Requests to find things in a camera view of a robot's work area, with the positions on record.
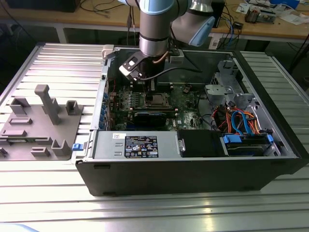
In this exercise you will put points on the small CPU plate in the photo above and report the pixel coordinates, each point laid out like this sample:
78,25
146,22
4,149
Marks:
159,99

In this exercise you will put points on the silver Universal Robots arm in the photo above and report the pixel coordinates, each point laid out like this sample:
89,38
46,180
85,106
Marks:
153,26

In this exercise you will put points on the black RAM slot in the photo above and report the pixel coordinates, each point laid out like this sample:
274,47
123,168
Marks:
137,89
154,110

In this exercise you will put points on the CPU socket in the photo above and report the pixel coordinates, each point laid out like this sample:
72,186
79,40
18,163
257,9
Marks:
169,104

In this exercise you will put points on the metal CPU cooler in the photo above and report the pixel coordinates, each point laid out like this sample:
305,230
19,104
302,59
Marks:
252,14

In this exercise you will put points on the black graphics card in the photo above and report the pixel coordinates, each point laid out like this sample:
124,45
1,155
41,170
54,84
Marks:
149,119

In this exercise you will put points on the green motherboard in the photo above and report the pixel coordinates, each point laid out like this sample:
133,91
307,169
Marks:
186,116

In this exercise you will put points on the grey metal drive cage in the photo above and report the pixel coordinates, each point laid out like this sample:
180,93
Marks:
217,90

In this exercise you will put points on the small white barcode sticker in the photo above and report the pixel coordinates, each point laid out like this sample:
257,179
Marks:
118,135

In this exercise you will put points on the wooden workbench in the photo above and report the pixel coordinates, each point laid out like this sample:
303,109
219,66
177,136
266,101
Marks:
96,17

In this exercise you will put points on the black printed rating label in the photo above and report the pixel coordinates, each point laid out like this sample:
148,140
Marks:
140,147

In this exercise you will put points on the grey power supply unit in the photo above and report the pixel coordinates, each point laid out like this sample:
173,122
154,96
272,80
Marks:
106,145

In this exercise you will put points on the small blue case latch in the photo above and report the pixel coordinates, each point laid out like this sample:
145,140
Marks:
76,146

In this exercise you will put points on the hard disk in blue carrier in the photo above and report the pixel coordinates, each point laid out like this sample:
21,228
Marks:
230,139

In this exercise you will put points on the black open PC case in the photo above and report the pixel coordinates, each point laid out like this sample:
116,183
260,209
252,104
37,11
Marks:
169,176

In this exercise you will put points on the grey plastic parts rack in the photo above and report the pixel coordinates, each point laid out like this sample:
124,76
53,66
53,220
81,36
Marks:
36,135

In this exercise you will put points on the dark monitor base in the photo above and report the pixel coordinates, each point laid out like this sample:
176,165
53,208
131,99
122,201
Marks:
36,4

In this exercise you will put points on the white paper sheets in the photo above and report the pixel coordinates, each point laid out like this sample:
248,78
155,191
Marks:
293,18

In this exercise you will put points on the pale blue object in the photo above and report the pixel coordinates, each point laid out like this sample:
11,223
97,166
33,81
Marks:
14,228

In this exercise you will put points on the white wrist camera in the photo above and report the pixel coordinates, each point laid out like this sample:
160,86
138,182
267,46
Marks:
129,64

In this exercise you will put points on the grey boxy wrist camera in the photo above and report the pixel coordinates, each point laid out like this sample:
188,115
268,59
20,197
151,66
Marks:
176,59

